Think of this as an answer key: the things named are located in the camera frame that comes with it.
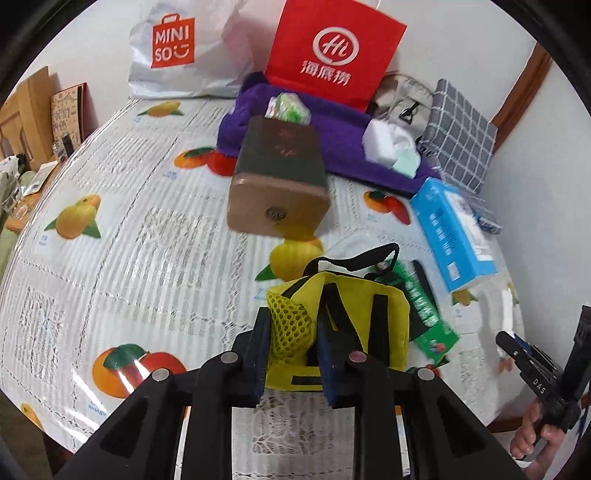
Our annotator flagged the fruit print tablecloth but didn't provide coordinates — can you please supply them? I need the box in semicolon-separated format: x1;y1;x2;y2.
1;99;524;479

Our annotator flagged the grey plaid cushion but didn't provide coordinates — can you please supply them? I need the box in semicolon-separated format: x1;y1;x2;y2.
418;79;502;235

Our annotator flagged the right hand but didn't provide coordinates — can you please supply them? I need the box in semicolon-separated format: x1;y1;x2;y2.
509;400;565;480

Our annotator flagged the red paper shopping bag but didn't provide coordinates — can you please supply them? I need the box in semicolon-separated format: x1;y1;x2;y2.
264;0;407;112

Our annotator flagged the black watch strap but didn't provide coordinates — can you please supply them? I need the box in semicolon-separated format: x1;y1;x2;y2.
410;258;440;315

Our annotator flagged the purple towel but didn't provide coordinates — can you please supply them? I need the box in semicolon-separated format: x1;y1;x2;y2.
216;72;441;198

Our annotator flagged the white Miniso plastic bag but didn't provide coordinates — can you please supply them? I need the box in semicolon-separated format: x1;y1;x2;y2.
128;0;253;99

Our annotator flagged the yellow black pouch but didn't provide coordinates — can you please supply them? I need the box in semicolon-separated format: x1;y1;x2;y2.
266;242;410;392

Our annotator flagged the green snack packet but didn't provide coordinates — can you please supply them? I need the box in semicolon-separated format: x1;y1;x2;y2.
373;260;460;368

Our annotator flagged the beige backpack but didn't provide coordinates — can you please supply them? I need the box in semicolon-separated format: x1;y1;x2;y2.
368;71;434;140

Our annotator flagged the green patterned tissue packet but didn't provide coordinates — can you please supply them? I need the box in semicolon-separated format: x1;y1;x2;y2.
264;93;311;126

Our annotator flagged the brown patterned box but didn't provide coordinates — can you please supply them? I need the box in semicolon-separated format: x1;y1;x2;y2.
50;83;87;150

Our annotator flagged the dark green tea box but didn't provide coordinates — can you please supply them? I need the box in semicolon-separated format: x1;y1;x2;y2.
226;116;331;241

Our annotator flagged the brown door frame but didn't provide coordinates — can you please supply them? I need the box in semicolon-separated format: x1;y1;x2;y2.
492;43;553;152

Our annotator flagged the blue tissue pack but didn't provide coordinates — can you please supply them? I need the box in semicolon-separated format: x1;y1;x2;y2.
411;178;497;292

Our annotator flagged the mint green cloth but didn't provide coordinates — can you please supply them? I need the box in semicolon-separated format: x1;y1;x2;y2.
392;145;421;179

